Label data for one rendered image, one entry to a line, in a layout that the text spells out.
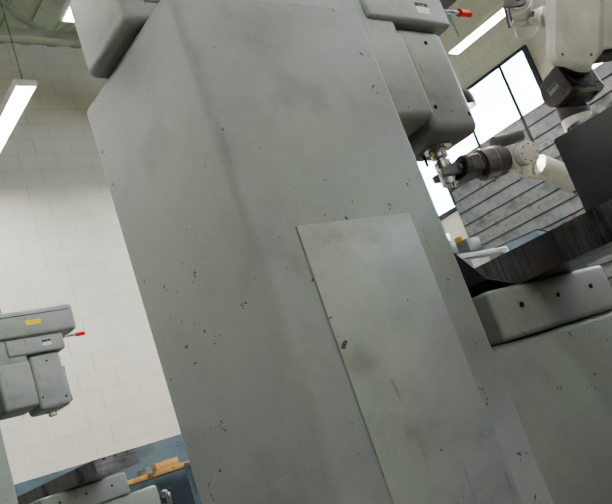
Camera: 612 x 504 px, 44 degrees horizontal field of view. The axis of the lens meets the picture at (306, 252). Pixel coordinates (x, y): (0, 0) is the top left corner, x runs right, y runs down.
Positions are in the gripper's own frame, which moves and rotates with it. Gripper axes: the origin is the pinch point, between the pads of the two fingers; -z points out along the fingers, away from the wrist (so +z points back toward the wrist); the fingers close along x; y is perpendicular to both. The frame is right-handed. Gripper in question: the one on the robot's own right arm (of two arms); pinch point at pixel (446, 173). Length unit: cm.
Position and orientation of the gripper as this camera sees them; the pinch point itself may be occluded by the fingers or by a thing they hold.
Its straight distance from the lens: 211.1
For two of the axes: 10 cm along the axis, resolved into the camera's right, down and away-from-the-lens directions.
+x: 2.4, -3.1, -9.2
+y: 3.3, 9.2, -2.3
